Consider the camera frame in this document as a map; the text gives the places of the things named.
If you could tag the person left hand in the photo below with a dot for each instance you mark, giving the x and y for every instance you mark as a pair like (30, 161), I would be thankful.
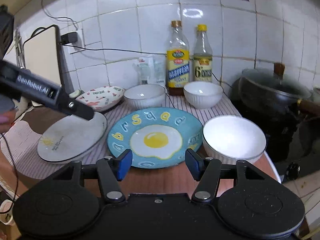
(6, 120)

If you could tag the white salt bag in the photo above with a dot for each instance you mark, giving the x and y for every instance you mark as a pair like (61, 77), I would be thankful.
(151, 70)

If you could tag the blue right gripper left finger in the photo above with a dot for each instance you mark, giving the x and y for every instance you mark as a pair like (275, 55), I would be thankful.
(116, 167)

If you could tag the cooking wine bottle yellow label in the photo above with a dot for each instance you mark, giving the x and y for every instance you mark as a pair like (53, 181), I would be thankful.
(178, 63)

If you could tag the white ribbed bowl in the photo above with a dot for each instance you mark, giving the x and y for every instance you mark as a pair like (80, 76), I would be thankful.
(230, 138)
(202, 95)
(145, 96)

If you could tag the white sun plate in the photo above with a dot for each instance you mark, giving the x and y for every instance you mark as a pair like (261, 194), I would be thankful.
(73, 138)

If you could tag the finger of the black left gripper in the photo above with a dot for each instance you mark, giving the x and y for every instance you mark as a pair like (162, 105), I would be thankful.
(71, 106)

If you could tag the black pot with lid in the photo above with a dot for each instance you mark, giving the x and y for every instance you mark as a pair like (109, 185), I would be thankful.
(273, 100)

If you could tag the pink bunny carrot plate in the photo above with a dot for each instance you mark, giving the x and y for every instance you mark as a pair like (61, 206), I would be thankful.
(103, 98)

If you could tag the white cutting board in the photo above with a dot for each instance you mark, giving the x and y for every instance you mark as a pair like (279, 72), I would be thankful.
(44, 56)

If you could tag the white ribbed bowl front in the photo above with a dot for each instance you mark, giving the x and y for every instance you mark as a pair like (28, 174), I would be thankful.
(230, 138)

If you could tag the black gas stove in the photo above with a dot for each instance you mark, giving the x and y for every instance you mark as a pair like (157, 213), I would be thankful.
(294, 151)

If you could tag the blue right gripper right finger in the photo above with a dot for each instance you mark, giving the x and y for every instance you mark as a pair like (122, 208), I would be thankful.
(199, 166)

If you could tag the white wall socket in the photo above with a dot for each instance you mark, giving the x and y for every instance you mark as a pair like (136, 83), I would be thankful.
(79, 45)

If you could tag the black power adapter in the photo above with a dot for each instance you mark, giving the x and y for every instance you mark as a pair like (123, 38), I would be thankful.
(71, 37)

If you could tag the blue fried egg plate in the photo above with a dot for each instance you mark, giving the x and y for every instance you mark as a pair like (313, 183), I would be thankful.
(158, 137)

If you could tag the white knife handle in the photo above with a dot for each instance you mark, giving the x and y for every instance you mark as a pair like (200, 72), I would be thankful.
(75, 94)

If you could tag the white vinegar bottle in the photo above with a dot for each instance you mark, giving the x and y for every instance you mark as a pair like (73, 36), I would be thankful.
(203, 56)

